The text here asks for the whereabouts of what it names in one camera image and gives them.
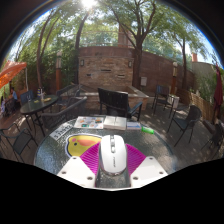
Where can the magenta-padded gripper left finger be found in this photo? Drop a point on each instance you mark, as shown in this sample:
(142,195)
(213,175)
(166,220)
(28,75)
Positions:
(76,171)

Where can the dark folding chair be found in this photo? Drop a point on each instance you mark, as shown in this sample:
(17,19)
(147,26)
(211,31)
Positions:
(162,91)

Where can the yellow chick-shaped mouse pad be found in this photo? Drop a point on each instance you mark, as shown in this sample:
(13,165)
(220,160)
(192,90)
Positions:
(80,144)

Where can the blue-backed chair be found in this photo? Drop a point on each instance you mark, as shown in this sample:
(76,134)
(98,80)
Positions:
(26,96)

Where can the person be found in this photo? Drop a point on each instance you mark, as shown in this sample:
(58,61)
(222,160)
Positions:
(13,94)

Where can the dark mesh metal chair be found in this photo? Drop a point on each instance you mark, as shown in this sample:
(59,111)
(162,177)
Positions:
(216,133)
(192,115)
(21,140)

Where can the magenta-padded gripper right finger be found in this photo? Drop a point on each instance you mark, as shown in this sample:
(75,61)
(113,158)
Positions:
(148,171)

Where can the open white book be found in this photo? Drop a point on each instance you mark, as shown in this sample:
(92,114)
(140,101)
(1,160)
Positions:
(115,122)

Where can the closed red parasol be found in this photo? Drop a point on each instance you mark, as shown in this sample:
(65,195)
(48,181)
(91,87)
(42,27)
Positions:
(218,93)

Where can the white wall box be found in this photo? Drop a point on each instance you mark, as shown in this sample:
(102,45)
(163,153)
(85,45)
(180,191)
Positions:
(143,81)

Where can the colourful picture sheet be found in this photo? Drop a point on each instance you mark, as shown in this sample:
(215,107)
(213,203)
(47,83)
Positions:
(88,122)

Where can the green tube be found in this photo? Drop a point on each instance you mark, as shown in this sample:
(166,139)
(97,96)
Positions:
(147,130)

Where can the clear drink cup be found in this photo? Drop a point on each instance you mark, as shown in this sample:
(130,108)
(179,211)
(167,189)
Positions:
(40,94)

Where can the wooden lamp post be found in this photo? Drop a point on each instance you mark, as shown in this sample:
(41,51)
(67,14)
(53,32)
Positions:
(58,70)
(174,78)

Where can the small blue-white booklet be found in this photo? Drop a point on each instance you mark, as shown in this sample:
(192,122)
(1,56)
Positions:
(134,125)

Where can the white license plate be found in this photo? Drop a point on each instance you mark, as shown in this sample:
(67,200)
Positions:
(61,130)

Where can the orange parasol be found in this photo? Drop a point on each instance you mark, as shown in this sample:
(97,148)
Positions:
(10,71)

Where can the black slatted chair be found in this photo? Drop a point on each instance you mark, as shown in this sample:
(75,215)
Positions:
(113,100)

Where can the round dark side table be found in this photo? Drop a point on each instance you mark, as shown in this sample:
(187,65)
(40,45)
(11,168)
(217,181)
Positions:
(38,105)

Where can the white computer mouse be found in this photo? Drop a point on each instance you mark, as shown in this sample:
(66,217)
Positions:
(112,153)

